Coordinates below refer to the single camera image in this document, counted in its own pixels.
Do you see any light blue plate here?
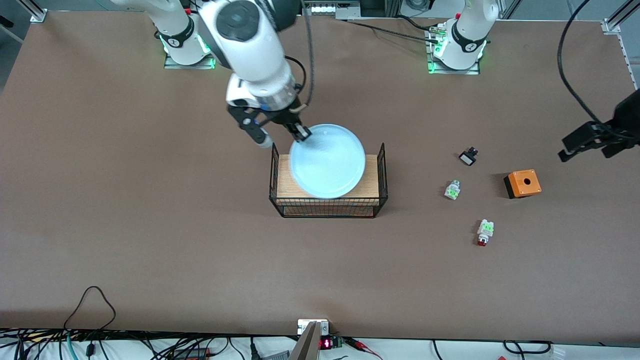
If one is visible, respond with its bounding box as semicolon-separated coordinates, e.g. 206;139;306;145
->
289;124;366;200

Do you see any red push button switch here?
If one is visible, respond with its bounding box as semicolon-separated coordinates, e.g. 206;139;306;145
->
476;219;496;248

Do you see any orange button box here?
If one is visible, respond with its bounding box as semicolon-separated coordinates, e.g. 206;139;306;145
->
503;169;542;200

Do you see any wooden shelf board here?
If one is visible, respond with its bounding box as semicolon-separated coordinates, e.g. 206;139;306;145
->
276;153;380;199

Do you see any aluminium corner profile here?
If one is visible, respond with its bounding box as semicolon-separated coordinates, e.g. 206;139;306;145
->
20;0;49;24
602;0;640;35

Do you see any lit white control unit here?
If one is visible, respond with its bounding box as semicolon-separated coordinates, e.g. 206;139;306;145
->
302;0;361;20

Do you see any red clip lead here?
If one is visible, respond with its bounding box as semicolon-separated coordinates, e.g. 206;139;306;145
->
345;337;384;360

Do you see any black power adapter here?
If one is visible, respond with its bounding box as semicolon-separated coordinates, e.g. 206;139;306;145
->
172;347;211;360

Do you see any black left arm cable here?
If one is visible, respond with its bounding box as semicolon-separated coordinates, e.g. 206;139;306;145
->
557;0;640;144

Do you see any black wire rack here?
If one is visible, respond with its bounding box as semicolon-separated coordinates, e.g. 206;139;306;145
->
269;141;389;219

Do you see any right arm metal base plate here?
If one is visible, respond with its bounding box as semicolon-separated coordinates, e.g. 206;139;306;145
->
164;20;221;70

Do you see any black base supply cable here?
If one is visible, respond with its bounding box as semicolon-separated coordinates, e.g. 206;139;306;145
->
345;19;443;45

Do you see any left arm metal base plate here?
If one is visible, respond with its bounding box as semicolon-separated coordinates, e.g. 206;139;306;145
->
427;25;482;76

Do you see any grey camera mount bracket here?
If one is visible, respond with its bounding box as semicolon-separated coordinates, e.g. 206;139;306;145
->
290;319;331;360

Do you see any black looped cable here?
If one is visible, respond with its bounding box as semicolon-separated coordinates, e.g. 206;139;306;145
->
62;285;117;334

